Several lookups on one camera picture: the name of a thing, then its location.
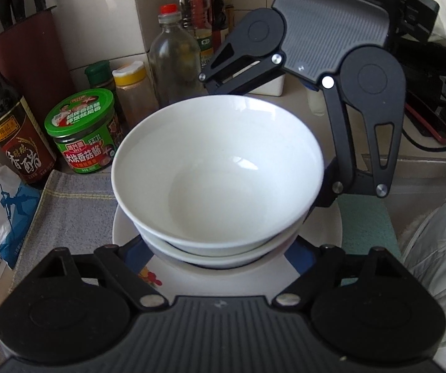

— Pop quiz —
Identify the person's white jacket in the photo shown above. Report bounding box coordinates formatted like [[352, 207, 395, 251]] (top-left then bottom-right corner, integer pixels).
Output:
[[398, 163, 446, 362]]

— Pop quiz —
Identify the dark sauce bottle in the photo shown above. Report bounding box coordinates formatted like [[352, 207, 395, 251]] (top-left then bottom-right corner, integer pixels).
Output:
[[195, 0, 228, 52]]

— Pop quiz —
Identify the white plate with brown stain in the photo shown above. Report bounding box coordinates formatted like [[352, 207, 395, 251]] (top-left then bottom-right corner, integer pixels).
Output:
[[112, 202, 344, 302]]

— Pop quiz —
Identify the red edged black tray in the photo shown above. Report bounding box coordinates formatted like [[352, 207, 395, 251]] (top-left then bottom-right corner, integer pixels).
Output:
[[403, 89, 446, 144]]

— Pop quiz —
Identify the white plastic box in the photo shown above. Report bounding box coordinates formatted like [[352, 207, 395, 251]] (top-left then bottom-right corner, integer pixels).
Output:
[[238, 60, 286, 97]]

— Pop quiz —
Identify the green capped spice jar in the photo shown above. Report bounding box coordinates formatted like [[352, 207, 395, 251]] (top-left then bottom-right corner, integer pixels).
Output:
[[85, 61, 128, 129]]

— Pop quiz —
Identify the grey and teal checked towel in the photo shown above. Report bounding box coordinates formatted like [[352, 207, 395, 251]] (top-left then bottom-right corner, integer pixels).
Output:
[[9, 169, 396, 296]]

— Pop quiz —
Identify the white and blue salt bag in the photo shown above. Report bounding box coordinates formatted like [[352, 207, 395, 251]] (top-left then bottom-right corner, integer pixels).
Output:
[[0, 163, 43, 280]]

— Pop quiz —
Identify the green lidded sauce jar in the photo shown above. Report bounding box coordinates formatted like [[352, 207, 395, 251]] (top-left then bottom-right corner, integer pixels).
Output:
[[44, 89, 125, 173]]

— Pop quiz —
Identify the dark red knife block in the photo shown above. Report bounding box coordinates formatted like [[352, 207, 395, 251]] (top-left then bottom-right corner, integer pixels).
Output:
[[0, 6, 76, 118]]

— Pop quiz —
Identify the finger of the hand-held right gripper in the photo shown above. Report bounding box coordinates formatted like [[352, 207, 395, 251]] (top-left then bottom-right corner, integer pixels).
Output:
[[315, 75, 401, 208], [198, 41, 286, 97]]

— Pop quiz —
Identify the yellow capped spice jar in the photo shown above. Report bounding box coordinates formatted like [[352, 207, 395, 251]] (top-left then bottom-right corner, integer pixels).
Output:
[[113, 62, 159, 122]]

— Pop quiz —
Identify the red labelled oil bottle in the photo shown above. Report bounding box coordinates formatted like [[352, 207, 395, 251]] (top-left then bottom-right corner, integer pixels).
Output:
[[176, 0, 214, 67]]

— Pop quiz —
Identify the red capped glass bottle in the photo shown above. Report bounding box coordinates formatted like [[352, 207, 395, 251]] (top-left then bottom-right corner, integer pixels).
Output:
[[149, 4, 202, 108]]

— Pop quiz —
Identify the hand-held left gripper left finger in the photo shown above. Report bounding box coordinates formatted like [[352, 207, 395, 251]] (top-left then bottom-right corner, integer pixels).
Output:
[[32, 237, 169, 312]]

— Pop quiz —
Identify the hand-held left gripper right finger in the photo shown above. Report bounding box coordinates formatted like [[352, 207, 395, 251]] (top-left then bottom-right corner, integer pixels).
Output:
[[273, 237, 406, 311]]

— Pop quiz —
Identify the dark vinegar bottle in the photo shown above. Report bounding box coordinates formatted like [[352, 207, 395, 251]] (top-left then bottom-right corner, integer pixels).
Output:
[[0, 31, 57, 185]]

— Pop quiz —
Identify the black cable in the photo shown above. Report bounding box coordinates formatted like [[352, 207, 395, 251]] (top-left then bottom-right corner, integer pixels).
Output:
[[402, 124, 446, 153]]

